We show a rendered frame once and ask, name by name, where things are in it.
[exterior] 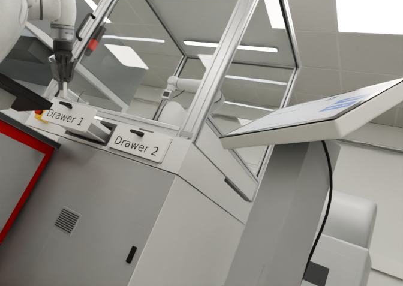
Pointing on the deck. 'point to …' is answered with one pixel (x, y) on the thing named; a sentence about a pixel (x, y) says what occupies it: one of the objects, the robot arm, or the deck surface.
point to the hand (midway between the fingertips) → (63, 90)
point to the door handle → (83, 25)
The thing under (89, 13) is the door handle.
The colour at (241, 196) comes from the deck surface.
